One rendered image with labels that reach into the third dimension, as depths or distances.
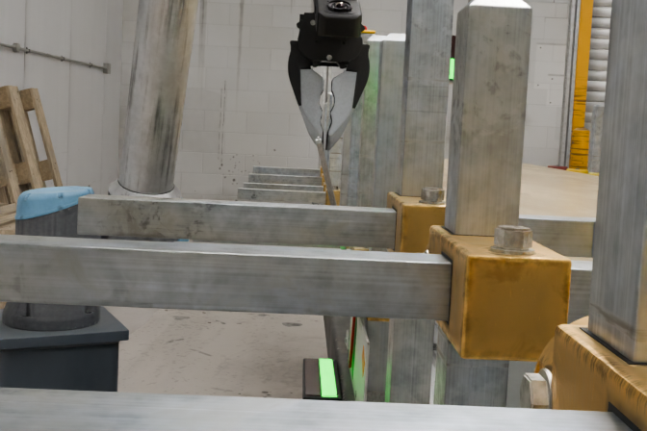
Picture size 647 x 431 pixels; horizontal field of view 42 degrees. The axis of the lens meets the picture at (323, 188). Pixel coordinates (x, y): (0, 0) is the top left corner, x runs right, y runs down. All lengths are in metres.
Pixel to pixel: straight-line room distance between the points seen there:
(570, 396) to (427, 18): 0.51
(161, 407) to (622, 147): 0.14
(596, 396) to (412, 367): 0.52
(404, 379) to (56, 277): 0.38
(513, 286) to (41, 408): 0.25
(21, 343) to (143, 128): 0.47
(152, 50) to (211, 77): 7.42
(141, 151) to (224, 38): 7.39
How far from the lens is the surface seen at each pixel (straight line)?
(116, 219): 0.69
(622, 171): 0.24
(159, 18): 1.63
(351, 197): 1.47
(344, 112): 0.95
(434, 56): 0.72
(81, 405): 0.21
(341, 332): 1.36
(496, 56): 0.47
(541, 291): 0.41
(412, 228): 0.65
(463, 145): 0.47
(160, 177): 1.73
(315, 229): 0.68
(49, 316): 1.74
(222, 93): 9.03
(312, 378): 1.11
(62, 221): 1.73
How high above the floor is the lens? 1.03
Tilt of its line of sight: 4 degrees down
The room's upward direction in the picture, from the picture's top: 3 degrees clockwise
